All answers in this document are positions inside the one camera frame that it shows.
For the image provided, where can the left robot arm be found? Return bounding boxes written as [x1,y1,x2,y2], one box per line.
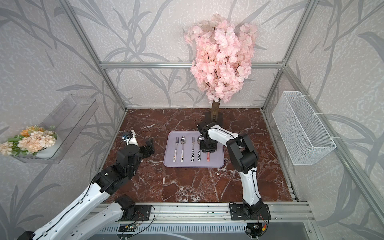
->
[19,130,155,240]

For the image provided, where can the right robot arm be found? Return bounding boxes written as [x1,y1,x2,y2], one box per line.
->
[197,122,263,214]

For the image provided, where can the white wire basket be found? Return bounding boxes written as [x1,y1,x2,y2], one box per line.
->
[272,91,337,166]

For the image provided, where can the right base cable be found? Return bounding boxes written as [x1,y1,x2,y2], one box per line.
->
[244,220,271,239]

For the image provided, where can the pink cherry blossom tree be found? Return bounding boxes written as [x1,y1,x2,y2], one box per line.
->
[184,14,258,119]

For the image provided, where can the dark metal tree base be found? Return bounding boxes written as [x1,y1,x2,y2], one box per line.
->
[204,112,224,127]

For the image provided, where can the clear acrylic wall shelf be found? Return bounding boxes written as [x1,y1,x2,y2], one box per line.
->
[15,94,99,164]

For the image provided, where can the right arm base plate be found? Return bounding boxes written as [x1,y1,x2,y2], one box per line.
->
[229,203,272,221]

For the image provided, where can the white cartoon handle spoon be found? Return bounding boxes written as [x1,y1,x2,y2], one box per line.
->
[180,136,187,163]

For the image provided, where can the cow pattern handle spoon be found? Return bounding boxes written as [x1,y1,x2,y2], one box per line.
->
[197,136,202,162]

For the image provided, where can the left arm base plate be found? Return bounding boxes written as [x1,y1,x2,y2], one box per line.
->
[119,205,152,222]

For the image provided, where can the white cartoon handle fork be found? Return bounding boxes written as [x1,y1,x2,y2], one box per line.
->
[173,137,180,162]

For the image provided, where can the left base cable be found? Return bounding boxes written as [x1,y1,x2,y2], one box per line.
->
[118,202,159,239]

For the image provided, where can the lilac placemat tray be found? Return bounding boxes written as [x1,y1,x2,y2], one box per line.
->
[164,131,225,168]

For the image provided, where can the base cable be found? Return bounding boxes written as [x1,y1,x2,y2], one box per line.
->
[244,220,271,239]
[118,202,159,239]

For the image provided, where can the aluminium front rail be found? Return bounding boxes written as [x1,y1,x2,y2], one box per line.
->
[62,201,316,225]

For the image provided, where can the cow pattern handle fork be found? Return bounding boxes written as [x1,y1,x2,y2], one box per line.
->
[191,137,196,162]

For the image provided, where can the peach flower bouquet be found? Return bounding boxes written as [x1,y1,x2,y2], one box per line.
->
[1,126,59,157]

